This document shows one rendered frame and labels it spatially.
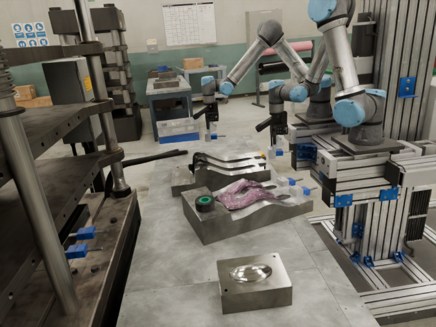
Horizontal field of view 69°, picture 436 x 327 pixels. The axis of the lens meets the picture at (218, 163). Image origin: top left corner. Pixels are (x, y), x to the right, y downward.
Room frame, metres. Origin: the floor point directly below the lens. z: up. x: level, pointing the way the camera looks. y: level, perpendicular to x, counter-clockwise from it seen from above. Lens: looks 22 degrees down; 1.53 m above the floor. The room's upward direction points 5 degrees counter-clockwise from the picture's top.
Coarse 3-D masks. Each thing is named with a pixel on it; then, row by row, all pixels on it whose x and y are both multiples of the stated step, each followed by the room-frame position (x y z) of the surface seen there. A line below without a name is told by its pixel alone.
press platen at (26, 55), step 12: (12, 48) 0.97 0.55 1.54; (24, 48) 1.04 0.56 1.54; (36, 48) 1.12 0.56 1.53; (48, 48) 1.21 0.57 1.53; (60, 48) 1.33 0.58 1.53; (72, 48) 1.38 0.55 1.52; (84, 48) 1.42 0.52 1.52; (96, 48) 1.46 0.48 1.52; (12, 60) 0.95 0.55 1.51; (24, 60) 1.01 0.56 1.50; (36, 60) 1.10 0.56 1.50; (48, 60) 1.19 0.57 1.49
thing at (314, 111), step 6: (312, 102) 1.80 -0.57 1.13; (318, 102) 1.77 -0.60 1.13; (324, 102) 1.77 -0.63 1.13; (312, 108) 1.79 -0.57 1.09; (318, 108) 1.76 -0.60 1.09; (324, 108) 1.76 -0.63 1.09; (330, 108) 1.79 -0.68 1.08; (306, 114) 1.83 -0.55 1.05; (312, 114) 1.77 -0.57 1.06; (318, 114) 1.75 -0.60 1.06; (324, 114) 1.75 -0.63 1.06; (330, 114) 1.76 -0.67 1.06
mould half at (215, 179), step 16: (208, 160) 1.53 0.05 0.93; (224, 160) 1.61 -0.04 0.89; (256, 160) 1.56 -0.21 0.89; (176, 176) 1.50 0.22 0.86; (192, 176) 1.48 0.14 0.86; (208, 176) 1.41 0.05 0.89; (224, 176) 1.41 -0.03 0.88; (240, 176) 1.42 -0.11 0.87; (256, 176) 1.42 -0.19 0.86; (176, 192) 1.40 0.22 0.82
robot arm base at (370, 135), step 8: (352, 128) 1.33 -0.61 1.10; (360, 128) 1.29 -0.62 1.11; (368, 128) 1.28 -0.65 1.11; (376, 128) 1.27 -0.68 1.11; (352, 136) 1.31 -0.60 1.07; (360, 136) 1.29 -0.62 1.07; (368, 136) 1.27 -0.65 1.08; (376, 136) 1.26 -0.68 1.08; (384, 136) 1.29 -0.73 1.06; (360, 144) 1.27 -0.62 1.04; (368, 144) 1.26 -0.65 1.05; (376, 144) 1.26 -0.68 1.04
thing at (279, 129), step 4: (284, 112) 1.54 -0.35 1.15; (276, 116) 1.54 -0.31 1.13; (280, 116) 1.54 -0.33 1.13; (284, 116) 1.54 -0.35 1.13; (280, 120) 1.54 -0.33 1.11; (284, 120) 1.54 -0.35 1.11; (272, 124) 1.54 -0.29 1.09; (276, 124) 1.54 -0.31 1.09; (280, 124) 1.54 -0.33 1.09; (284, 124) 1.53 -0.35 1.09; (272, 128) 1.52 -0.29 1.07; (276, 128) 1.53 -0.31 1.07; (280, 128) 1.53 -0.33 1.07; (284, 128) 1.54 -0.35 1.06; (276, 132) 1.53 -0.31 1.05; (280, 132) 1.53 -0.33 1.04; (284, 132) 1.52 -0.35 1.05
